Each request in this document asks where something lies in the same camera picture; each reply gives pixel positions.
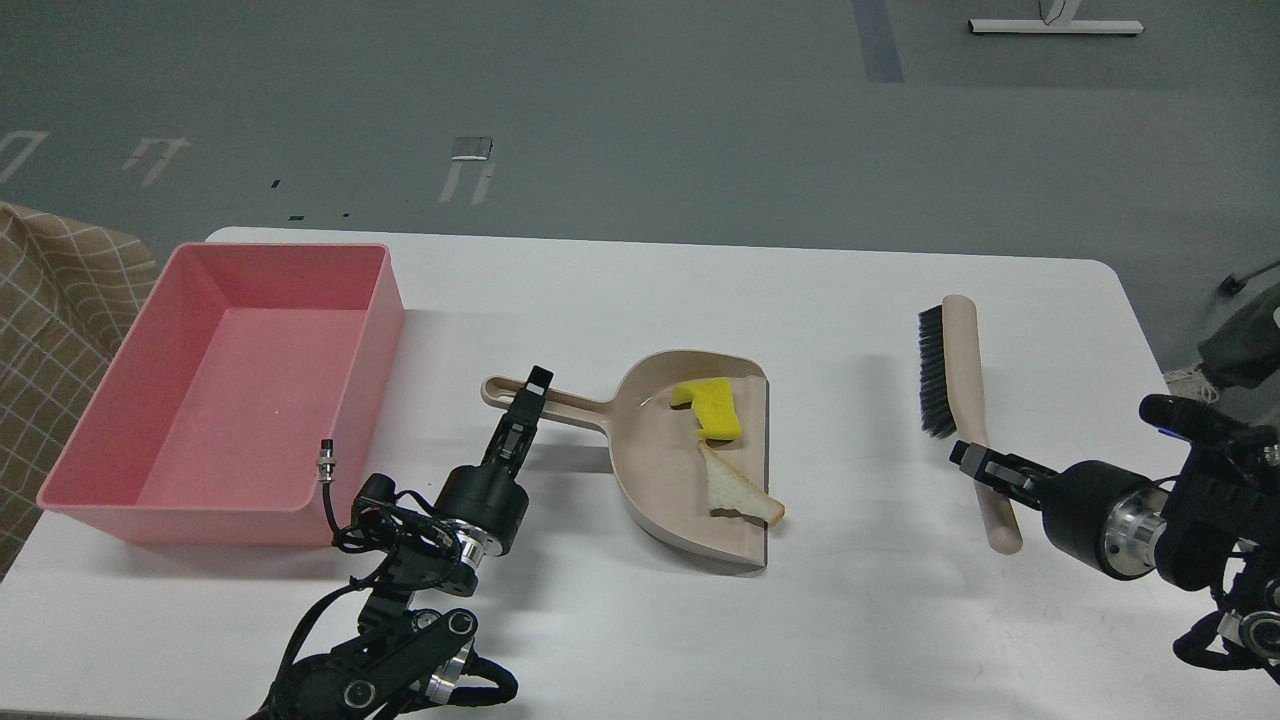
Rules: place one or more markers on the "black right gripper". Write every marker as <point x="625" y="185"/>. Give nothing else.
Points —
<point x="1107" y="517"/>

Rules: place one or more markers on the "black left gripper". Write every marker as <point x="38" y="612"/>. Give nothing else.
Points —
<point x="488" y="496"/>

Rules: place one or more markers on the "beige hand brush black bristles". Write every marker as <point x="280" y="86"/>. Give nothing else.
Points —
<point x="952" y="399"/>

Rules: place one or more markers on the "beige plastic dustpan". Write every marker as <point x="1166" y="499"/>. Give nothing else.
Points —
<point x="658" y="464"/>

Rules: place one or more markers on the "yellow green sponge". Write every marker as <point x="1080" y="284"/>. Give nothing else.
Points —
<point x="712" y="402"/>

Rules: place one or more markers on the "white bread slice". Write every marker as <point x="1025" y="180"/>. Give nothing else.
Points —
<point x="728" y="490"/>

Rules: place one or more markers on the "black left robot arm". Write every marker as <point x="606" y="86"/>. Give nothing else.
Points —
<point x="362" y="651"/>

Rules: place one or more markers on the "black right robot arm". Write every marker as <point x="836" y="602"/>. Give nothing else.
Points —
<point x="1212" y="527"/>

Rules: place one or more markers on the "pink plastic bin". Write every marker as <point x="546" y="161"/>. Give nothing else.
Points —
<point x="208" y="423"/>

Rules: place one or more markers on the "person in grey clothes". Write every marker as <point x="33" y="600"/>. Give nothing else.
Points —
<point x="1242" y="353"/>

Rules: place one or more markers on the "silver floor plate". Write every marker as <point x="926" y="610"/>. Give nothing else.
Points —
<point x="465" y="149"/>

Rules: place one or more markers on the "white stand base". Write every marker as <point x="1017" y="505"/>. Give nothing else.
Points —
<point x="1056" y="18"/>

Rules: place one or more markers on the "beige checkered cloth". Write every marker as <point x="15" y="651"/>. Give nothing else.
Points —
<point x="70" y="291"/>

